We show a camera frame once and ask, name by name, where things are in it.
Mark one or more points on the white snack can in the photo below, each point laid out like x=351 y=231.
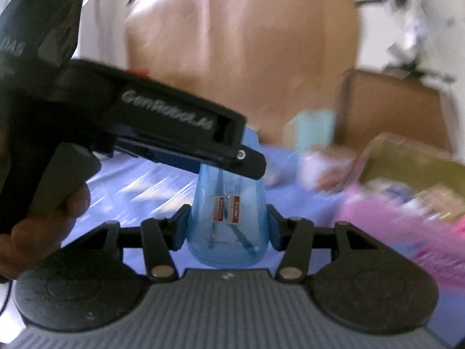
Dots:
x=324 y=168

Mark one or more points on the pink macaron biscuit tin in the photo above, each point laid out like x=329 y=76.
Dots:
x=411 y=196

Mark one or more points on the mint green plastic mug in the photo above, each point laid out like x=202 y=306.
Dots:
x=309 y=128

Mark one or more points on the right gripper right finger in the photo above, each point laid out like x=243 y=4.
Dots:
x=294 y=237

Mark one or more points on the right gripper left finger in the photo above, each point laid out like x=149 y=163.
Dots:
x=159 y=238

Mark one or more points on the white wall charger with cable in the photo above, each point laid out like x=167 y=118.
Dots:
x=409 y=50

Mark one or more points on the blue glasses case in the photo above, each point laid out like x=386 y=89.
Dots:
x=228 y=224

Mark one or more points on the wooden board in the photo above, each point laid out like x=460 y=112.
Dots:
x=267 y=59

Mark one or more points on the person left hand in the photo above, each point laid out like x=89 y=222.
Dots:
x=33 y=239

